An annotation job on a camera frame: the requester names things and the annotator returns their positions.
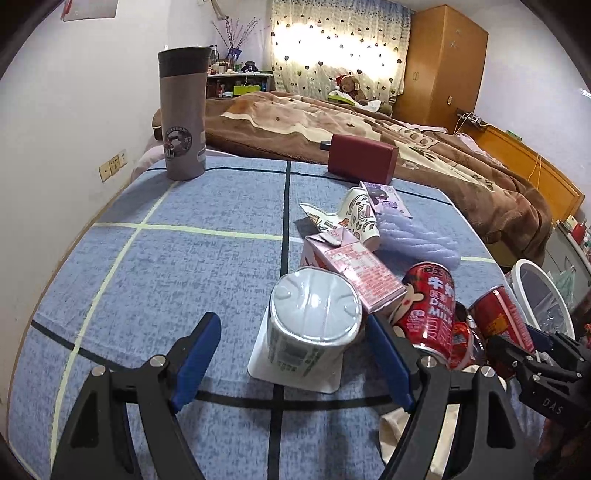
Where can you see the blue checked tablecloth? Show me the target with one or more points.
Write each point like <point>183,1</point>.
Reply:
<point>184,277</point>

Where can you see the power strip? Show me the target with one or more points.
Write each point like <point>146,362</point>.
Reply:
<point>471,118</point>

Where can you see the red jar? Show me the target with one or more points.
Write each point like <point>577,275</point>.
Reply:
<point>579,232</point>

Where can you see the grey thermos tumbler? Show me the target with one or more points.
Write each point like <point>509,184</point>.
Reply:
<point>184,115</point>

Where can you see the white trash bin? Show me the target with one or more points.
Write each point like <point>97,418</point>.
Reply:
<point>524,277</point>

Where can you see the pink pillow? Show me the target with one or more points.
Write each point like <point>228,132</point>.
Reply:
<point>475,145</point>

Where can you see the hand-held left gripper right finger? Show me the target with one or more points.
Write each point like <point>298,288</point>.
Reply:
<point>390,364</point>

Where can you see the cluttered white shelf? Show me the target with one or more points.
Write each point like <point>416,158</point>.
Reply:
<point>235,83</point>

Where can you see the vase with purple branches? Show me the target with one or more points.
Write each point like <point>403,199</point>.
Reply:
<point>235,37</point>

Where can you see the pink milk carton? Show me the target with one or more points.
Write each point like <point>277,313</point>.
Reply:
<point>362,272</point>

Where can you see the white wall hanging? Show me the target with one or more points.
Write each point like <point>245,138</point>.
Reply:
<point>87,9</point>

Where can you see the black remote control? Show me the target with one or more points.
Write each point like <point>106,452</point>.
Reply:
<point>325,145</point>

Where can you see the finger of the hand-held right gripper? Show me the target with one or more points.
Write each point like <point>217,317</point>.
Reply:
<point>508,355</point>
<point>540,337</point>

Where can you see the printed paper cup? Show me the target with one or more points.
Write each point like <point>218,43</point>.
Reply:
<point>358,217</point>

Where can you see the white card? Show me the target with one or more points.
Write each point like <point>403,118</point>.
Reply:
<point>263,360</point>

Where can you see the wooden wardrobe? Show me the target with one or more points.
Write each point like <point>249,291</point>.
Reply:
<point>438,69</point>

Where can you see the green box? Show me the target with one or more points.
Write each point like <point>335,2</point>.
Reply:
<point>339,97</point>

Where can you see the wooden headboard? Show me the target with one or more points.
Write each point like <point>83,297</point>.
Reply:
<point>531,161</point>

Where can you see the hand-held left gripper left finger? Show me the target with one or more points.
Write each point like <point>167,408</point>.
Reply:
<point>198,361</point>

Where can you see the clear bubble plastic wrap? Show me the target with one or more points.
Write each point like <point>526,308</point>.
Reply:
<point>415,240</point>

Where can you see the dark red box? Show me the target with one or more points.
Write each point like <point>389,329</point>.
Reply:
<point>360,157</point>

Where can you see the brown teddy bear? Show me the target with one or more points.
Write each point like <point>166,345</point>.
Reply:
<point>351,87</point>

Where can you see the wall socket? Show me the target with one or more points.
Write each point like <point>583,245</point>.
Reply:
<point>113,164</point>

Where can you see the heart-patterned curtain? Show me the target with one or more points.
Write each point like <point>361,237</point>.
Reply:
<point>323,37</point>

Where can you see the red cartoon-face milk can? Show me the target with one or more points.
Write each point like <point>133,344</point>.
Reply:
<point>429,304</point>

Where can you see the grey nightstand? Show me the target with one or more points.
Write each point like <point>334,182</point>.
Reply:
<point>565,254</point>

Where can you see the brown printed blanket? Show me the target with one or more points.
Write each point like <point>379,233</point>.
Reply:
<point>300,120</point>

